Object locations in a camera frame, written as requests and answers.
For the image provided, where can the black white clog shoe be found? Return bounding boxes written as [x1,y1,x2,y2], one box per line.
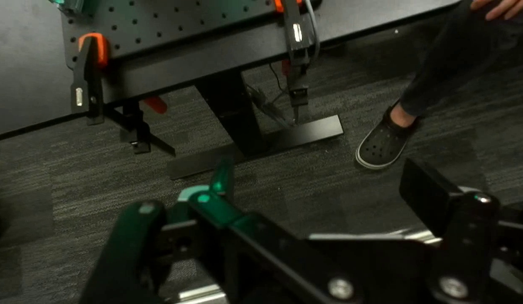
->
[354,100,420,172]

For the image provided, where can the person leg black trousers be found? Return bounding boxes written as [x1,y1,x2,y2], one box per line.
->
[398,0,523,120]

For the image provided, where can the orange black bar clamp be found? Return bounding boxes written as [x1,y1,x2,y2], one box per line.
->
[271,0,324,123]
[69,31,111,123]

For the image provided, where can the black floor cables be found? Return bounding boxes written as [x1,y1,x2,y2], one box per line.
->
[243,59,293,130]

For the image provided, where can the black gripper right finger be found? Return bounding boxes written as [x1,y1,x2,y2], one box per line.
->
[398,157,503,304]

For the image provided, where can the black perforated table top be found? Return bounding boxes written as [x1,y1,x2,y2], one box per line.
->
[61,0,460,107]

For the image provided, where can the bystander bare hand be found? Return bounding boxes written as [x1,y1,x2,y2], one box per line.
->
[469,0,523,24]

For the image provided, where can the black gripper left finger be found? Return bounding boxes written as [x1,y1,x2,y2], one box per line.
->
[79,198,169,304]

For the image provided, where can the black table leg base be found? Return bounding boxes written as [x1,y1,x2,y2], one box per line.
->
[169,69,346,183]

